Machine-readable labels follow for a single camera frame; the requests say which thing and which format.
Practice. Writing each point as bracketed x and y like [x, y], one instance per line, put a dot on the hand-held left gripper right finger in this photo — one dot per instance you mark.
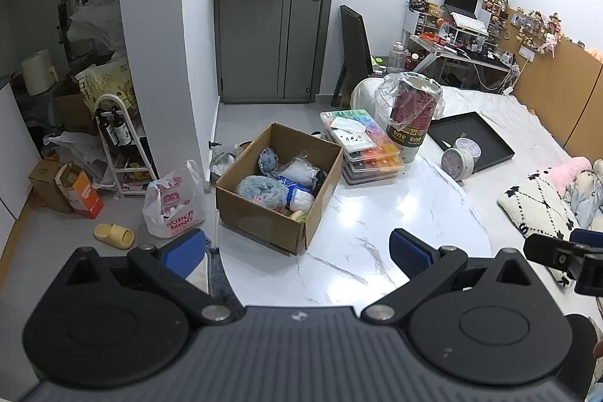
[409, 253]

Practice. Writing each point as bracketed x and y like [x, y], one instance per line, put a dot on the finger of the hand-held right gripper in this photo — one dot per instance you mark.
[551, 253]
[589, 237]

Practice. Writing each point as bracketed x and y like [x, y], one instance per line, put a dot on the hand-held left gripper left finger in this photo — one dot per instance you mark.
[183, 251]

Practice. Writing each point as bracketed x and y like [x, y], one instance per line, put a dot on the grey fluffy plush toy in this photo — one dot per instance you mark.
[261, 192]

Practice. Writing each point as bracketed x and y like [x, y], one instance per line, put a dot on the hamburger plush toy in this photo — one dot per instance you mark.
[299, 216]

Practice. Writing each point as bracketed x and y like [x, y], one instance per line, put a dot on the small white soft roll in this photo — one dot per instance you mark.
[301, 199]

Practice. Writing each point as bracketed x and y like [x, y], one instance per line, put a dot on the blue denim cushion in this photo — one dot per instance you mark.
[269, 159]

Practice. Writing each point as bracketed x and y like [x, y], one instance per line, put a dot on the blue tissue pack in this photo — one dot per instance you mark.
[292, 185]

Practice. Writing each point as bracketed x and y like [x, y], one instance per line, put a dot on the clear plastic tissue pack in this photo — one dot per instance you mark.
[297, 169]

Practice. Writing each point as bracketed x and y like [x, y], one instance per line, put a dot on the pale blue plush toy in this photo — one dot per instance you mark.
[586, 195]

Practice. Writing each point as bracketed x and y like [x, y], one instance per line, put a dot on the white red shopping bag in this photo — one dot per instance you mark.
[174, 204]

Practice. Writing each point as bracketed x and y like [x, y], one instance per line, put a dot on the white black-patterned pillow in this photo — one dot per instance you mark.
[532, 204]

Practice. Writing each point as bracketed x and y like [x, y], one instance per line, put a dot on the pink plush toy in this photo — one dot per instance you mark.
[565, 171]

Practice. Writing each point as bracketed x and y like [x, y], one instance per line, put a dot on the yellow slipper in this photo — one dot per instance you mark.
[113, 236]

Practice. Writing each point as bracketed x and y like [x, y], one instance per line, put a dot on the colourful bead organizer stack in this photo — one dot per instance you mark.
[372, 166]

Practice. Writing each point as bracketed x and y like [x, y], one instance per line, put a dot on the round floral tin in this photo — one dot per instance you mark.
[468, 145]
[454, 164]

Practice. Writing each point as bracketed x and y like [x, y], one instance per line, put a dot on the orange carton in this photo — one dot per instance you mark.
[85, 195]

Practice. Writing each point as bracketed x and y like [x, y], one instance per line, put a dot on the tall red snack tub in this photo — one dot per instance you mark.
[410, 133]

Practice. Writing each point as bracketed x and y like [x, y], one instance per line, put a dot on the black rectangular tray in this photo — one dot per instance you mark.
[490, 143]

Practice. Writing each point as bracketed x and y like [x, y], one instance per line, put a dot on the dark pump bottle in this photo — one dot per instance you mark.
[107, 129]
[123, 129]

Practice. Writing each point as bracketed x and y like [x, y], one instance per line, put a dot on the brown cork headboard panel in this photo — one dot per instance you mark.
[565, 100]

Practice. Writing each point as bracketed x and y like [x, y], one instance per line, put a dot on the white paper piece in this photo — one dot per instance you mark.
[347, 126]

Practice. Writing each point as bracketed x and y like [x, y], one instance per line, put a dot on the clear plastic floor bag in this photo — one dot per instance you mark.
[75, 147]

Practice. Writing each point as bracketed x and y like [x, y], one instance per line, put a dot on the small brown cardboard box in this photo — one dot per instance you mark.
[42, 187]

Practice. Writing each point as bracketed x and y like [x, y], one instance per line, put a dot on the clear plastic bag liner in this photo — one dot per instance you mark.
[384, 100]

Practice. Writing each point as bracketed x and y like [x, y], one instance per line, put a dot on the yellow printed bag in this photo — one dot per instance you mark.
[108, 86]

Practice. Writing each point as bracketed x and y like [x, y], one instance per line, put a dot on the small green container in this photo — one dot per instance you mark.
[379, 65]

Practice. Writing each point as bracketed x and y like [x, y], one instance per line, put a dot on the clear plastic jar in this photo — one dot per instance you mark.
[396, 58]

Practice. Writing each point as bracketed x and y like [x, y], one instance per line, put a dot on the white counter cabinet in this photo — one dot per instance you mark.
[12, 157]

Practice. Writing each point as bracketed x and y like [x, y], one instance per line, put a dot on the white desk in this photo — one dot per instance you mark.
[471, 58]

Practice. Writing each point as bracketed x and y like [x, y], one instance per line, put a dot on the grey door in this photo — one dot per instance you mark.
[264, 53]

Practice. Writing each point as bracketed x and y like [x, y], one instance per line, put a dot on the row of small figurines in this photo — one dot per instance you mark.
[537, 30]

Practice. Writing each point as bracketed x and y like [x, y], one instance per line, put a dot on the white cylindrical appliance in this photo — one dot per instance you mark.
[40, 74]

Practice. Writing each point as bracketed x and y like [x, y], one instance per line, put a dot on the white desktop drawer organizer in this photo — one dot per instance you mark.
[421, 24]

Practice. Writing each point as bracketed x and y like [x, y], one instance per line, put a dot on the white keyboard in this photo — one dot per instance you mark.
[470, 24]

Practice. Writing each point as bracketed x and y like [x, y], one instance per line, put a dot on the pile of white plastic bags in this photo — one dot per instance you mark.
[94, 30]

